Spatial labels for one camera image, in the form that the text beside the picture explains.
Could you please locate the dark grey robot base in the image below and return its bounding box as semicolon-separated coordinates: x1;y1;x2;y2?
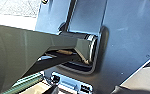
34;0;150;94

